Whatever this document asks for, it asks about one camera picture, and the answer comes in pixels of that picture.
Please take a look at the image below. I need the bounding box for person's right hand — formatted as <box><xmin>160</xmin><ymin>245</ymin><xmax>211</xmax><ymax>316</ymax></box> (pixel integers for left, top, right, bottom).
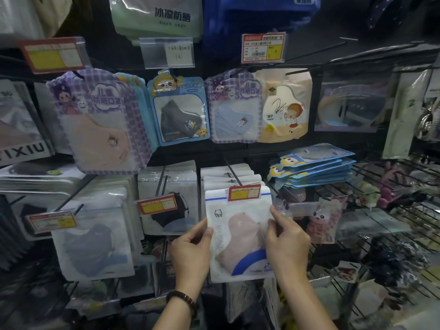
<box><xmin>264</xmin><ymin>205</ymin><xmax>312</xmax><ymax>282</ymax></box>

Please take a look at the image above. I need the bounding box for person's left hand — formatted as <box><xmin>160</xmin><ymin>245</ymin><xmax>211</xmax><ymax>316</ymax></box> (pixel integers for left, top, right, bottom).
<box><xmin>170</xmin><ymin>216</ymin><xmax>215</xmax><ymax>296</ymax></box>

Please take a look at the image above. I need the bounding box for stack of blue cartoon packets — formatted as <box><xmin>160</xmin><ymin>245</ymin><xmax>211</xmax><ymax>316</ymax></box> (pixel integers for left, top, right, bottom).
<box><xmin>267</xmin><ymin>143</ymin><xmax>357</xmax><ymax>189</ymax></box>

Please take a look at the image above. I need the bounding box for blue cartoon packet dark mask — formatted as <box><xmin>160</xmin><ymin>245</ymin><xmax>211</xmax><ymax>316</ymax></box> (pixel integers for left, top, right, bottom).
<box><xmin>147</xmin><ymin>70</ymin><xmax>211</xmax><ymax>148</ymax></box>

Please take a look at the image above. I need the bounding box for cream cartoon girl packet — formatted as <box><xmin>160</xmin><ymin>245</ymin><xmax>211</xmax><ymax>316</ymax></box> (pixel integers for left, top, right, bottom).
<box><xmin>256</xmin><ymin>67</ymin><xmax>314</xmax><ymax>144</ymax></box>

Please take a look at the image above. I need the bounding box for purple checked packet blue mask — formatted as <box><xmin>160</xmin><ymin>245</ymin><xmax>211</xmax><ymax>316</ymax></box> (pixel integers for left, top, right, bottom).
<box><xmin>205</xmin><ymin>70</ymin><xmax>264</xmax><ymax>144</ymax></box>

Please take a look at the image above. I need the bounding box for purple checked packet pink mask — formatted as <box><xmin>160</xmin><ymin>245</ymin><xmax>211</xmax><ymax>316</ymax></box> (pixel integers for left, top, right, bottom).
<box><xmin>46</xmin><ymin>68</ymin><xmax>154</xmax><ymax>175</ymax></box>

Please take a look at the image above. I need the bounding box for row of translucent mask packets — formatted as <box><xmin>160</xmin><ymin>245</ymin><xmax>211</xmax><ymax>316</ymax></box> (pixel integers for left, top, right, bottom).
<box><xmin>0</xmin><ymin>195</ymin><xmax>32</xmax><ymax>272</ymax></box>

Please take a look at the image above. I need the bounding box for white packet beige mask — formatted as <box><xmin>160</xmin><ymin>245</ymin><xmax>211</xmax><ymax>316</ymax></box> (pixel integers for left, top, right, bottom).
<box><xmin>33</xmin><ymin>82</ymin><xmax>73</xmax><ymax>155</ymax></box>

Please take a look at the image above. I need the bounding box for grey packet pink mask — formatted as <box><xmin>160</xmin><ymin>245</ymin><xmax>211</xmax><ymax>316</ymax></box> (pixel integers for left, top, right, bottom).
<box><xmin>0</xmin><ymin>78</ymin><xmax>55</xmax><ymax>168</ymax></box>

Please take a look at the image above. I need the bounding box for pale green mask packet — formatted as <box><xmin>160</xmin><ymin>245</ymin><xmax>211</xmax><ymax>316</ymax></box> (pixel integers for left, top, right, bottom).
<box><xmin>108</xmin><ymin>0</ymin><xmax>204</xmax><ymax>47</ymax></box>

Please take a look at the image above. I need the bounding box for cream line-drawing mask packet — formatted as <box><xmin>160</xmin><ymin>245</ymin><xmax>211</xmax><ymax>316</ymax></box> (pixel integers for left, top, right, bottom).
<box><xmin>29</xmin><ymin>0</ymin><xmax>73</xmax><ymax>39</ymax></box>

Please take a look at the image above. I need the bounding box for glossy packet pink mask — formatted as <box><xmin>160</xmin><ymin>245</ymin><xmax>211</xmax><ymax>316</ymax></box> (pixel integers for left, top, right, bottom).
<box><xmin>0</xmin><ymin>0</ymin><xmax>45</xmax><ymax>38</ymax></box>

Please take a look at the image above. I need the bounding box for cartoon sticker card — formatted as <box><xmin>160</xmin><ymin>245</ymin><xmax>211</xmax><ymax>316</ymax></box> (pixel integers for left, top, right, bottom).
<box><xmin>331</xmin><ymin>260</ymin><xmax>362</xmax><ymax>283</ymax></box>

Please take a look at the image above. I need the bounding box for red yellow price tag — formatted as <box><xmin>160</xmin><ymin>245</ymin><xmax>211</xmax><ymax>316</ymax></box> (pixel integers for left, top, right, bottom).
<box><xmin>17</xmin><ymin>36</ymin><xmax>91</xmax><ymax>75</ymax></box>
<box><xmin>227</xmin><ymin>183</ymin><xmax>263</xmax><ymax>202</ymax></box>
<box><xmin>136</xmin><ymin>194</ymin><xmax>179</xmax><ymax>216</ymax></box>

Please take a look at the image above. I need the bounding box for row of clear hanging packets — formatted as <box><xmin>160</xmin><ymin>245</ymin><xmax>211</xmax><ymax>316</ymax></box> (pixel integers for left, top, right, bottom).
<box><xmin>225</xmin><ymin>280</ymin><xmax>272</xmax><ymax>324</ymax></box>

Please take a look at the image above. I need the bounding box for clear flat packet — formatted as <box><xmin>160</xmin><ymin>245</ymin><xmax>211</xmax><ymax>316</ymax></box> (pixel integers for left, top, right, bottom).
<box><xmin>336</xmin><ymin>208</ymin><xmax>403</xmax><ymax>239</ymax></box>

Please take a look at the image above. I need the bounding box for green plush toy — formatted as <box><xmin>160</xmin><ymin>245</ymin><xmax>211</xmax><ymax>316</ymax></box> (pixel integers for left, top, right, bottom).
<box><xmin>356</xmin><ymin>181</ymin><xmax>382</xmax><ymax>209</ymax></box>

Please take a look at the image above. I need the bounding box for pile of dark scrunchies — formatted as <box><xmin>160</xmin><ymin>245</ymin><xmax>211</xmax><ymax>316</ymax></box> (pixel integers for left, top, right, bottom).
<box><xmin>364</xmin><ymin>235</ymin><xmax>430</xmax><ymax>289</ymax></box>

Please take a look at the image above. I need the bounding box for pink plush toy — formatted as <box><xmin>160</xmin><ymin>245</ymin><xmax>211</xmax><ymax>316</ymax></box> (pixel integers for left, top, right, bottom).
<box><xmin>376</xmin><ymin>161</ymin><xmax>410</xmax><ymax>207</ymax></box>

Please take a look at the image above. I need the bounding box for white red price tag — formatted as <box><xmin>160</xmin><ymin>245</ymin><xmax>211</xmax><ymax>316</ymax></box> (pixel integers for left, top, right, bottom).
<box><xmin>24</xmin><ymin>211</ymin><xmax>78</xmax><ymax>234</ymax></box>

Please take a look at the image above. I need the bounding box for clear packet purple trim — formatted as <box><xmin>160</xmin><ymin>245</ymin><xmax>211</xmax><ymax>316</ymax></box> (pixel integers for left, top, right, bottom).
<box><xmin>313</xmin><ymin>73</ymin><xmax>399</xmax><ymax>133</ymax></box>

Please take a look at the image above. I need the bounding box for pale tall packet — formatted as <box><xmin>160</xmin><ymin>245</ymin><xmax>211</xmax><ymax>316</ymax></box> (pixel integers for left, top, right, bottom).
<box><xmin>381</xmin><ymin>68</ymin><xmax>435</xmax><ymax>160</ymax></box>

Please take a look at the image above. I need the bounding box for silver keyring bunch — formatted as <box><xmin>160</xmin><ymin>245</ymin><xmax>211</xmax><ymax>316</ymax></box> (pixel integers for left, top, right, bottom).
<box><xmin>414</xmin><ymin>99</ymin><xmax>440</xmax><ymax>141</ymax></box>

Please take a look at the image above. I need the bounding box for clear holder white paper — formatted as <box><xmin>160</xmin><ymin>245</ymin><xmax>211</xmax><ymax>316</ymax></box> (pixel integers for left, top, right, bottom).
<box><xmin>139</xmin><ymin>37</ymin><xmax>196</xmax><ymax>70</ymax></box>

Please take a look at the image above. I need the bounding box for white price tag with barcode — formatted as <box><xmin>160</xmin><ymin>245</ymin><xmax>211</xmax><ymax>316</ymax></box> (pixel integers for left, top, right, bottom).
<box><xmin>240</xmin><ymin>32</ymin><xmax>286</xmax><ymax>65</ymax></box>

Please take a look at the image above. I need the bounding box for dark beaded bracelet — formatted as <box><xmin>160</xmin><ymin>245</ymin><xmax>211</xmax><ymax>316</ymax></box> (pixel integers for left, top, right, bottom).
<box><xmin>165</xmin><ymin>290</ymin><xmax>200</xmax><ymax>319</ymax></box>

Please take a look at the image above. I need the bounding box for pink bunny keychain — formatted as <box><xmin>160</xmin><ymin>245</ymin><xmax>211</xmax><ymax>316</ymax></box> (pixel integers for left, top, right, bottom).
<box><xmin>306</xmin><ymin>195</ymin><xmax>348</xmax><ymax>244</ymax></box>

